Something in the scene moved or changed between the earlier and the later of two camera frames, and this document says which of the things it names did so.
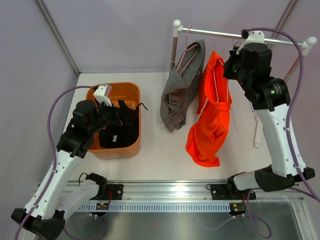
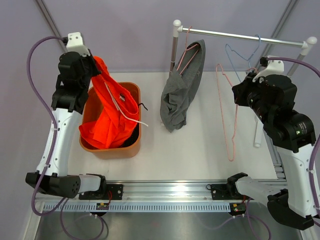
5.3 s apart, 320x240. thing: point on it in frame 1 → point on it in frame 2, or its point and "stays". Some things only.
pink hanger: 216,91 → 228,80
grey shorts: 183,85 stays
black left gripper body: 106,115 → 91,69
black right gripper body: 233,71 → 249,96
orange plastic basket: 130,93 stays
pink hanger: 186,50 stays
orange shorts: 206,138 → 117,111
